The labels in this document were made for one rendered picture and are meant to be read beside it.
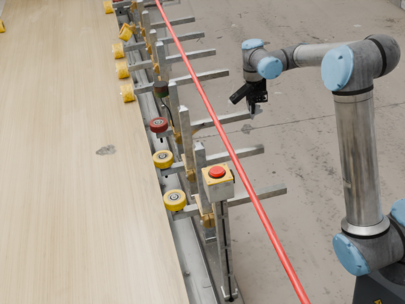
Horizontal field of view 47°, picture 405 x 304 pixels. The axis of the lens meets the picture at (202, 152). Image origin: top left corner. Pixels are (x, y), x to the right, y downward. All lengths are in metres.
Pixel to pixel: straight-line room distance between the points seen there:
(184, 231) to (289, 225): 1.00
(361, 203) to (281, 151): 1.85
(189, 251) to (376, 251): 0.70
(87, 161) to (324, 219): 1.48
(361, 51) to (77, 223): 1.05
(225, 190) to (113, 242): 0.49
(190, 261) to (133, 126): 0.64
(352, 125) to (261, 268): 1.34
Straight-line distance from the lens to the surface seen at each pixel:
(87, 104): 2.32
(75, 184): 1.83
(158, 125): 2.03
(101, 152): 1.95
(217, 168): 1.23
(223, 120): 2.11
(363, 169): 1.46
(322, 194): 2.99
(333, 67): 1.37
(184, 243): 1.88
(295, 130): 3.52
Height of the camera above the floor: 2.01
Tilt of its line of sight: 37 degrees down
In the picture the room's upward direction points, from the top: 7 degrees counter-clockwise
